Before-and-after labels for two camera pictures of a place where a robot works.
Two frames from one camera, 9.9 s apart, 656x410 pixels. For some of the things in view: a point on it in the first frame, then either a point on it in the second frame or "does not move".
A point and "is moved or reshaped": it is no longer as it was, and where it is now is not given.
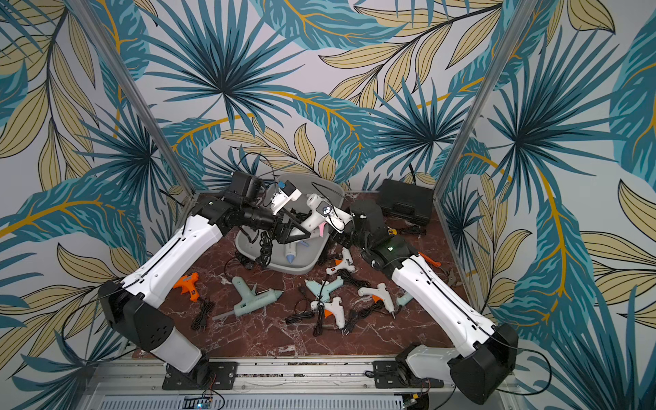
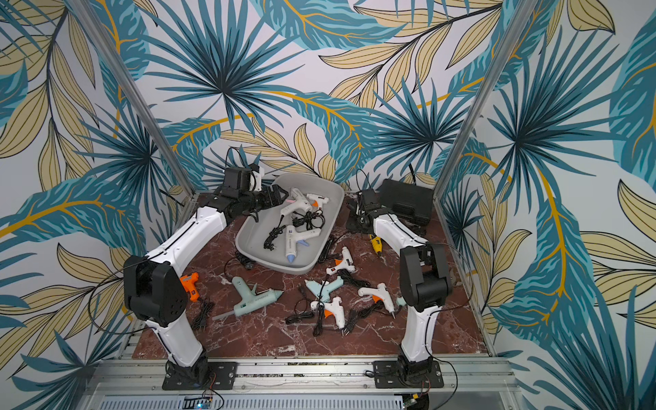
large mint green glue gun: (251, 300) does not move
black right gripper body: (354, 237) -> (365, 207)
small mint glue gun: (323, 289) does not move
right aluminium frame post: (524, 14) does not move
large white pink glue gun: (313, 221) is moved or reshaped
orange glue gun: (187, 284) does not move
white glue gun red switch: (346, 262) does not move
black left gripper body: (278, 232) -> (263, 199)
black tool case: (406, 200) does not move
